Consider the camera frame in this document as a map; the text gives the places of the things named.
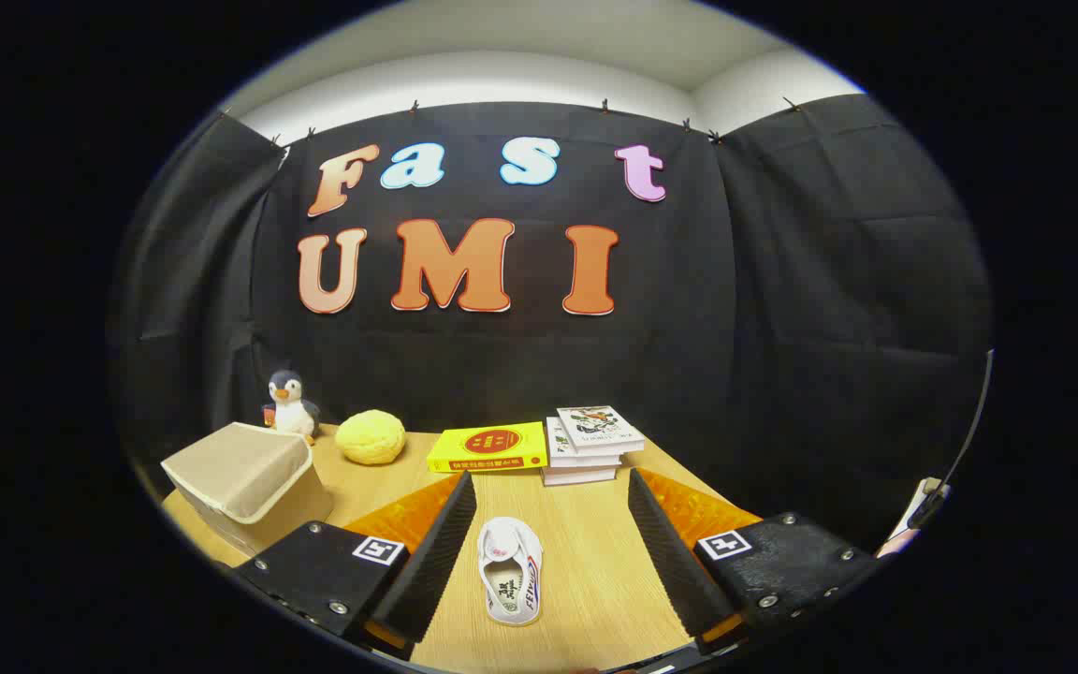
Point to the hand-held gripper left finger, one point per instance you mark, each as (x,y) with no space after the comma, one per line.
(427,571)

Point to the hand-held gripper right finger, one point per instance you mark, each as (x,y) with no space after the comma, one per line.
(675,571)

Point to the white canvas shoe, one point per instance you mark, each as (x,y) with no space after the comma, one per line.
(511,599)

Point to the beige fabric storage box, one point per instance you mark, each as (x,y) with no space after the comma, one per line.
(249,473)

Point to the yellow book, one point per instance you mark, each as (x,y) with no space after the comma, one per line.
(488,440)

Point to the yellow bread-shaped plush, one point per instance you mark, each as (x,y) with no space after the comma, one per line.
(371,437)

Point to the white illustrated cover book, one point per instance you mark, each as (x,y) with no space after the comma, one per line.
(600,429)

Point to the penguin plush toy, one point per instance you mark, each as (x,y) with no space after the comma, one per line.
(294,417)

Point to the black backdrop cloth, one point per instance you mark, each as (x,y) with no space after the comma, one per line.
(689,328)

